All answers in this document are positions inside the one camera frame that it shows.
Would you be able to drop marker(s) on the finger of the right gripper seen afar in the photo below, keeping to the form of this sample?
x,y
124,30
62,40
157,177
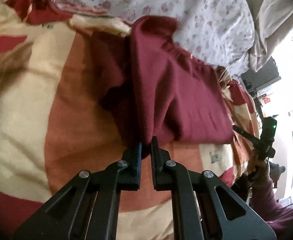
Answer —
x,y
246,135

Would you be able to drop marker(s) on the white floral bed sheet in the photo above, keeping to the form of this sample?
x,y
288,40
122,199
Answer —
x,y
218,32

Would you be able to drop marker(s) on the red cream orange patterned blanket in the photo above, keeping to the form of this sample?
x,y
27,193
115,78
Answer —
x,y
51,125

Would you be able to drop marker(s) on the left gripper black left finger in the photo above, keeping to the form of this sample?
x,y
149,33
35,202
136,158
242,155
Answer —
x,y
87,207

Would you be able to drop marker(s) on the maroon sleeve right forearm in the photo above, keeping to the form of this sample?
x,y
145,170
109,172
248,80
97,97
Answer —
x,y
263,202

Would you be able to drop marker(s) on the person's right hand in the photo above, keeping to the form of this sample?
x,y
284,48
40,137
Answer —
x,y
258,172

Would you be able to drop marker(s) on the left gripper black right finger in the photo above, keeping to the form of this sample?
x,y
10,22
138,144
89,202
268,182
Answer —
x,y
203,206

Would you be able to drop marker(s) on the maroon knit garment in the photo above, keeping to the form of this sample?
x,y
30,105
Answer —
x,y
154,88

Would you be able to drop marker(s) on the beige pillow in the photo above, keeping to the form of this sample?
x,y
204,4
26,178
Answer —
x,y
273,20

